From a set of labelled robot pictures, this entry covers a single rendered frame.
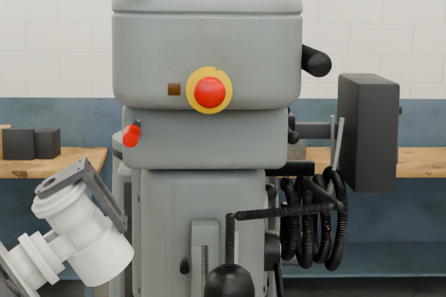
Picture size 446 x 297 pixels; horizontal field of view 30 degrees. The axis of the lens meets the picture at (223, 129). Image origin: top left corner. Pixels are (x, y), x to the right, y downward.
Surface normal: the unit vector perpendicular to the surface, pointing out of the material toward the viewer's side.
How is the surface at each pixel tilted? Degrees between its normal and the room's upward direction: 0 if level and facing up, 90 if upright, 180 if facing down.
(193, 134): 90
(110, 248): 80
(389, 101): 90
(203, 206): 90
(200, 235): 90
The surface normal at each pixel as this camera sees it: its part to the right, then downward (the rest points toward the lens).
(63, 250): 0.37, 0.15
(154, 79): -0.04, 0.16
